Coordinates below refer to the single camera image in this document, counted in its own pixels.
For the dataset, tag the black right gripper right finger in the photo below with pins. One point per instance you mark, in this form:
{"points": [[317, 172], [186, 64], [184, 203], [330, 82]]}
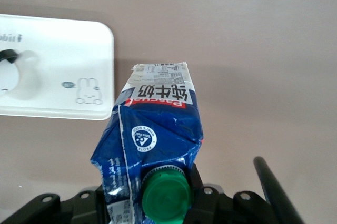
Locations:
{"points": [[210, 203]]}

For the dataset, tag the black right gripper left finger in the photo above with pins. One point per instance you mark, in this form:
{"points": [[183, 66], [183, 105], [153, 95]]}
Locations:
{"points": [[65, 208]]}

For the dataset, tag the blue milk carton green cap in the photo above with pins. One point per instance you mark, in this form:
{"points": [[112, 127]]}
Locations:
{"points": [[155, 140]]}

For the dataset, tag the cream rabbit print tray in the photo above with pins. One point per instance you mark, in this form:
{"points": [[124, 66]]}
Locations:
{"points": [[65, 58]]}

